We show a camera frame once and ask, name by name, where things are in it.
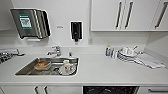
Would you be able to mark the stainless steel dishwasher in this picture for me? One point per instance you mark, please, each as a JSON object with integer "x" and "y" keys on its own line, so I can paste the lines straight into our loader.
{"x": 110, "y": 90}

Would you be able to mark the black soap dispenser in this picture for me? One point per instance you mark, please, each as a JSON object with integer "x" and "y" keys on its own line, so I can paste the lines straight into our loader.
{"x": 76, "y": 31}

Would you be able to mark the white dish soap bottle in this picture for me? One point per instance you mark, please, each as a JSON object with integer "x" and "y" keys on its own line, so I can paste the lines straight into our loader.
{"x": 108, "y": 51}

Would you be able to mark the white cup on saucer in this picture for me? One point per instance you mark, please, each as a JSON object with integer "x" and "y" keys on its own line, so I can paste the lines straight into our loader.
{"x": 67, "y": 67}

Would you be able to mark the chrome faucet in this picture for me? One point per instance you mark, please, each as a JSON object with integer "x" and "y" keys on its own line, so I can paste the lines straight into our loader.
{"x": 54, "y": 51}

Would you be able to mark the small white bottle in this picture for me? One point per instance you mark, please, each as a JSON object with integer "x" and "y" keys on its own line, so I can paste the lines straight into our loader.
{"x": 115, "y": 54}

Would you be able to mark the bowl with orange sponge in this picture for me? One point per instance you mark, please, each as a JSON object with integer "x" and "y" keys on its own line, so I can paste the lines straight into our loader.
{"x": 42, "y": 65}

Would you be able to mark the steel paper towel dispenser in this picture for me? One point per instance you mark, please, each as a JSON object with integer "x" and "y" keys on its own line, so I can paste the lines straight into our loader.
{"x": 28, "y": 23}

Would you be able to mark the white two-door sink cabinet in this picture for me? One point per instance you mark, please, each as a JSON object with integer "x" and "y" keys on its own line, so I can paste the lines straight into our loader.
{"x": 40, "y": 90}

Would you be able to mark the steel sink basin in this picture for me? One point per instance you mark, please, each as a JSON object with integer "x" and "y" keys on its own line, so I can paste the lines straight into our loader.
{"x": 25, "y": 70}

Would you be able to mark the white wall outlet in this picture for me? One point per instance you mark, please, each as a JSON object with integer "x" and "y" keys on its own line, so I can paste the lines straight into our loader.
{"x": 91, "y": 40}

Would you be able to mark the small wall label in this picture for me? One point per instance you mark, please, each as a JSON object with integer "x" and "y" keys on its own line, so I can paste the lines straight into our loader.
{"x": 59, "y": 26}

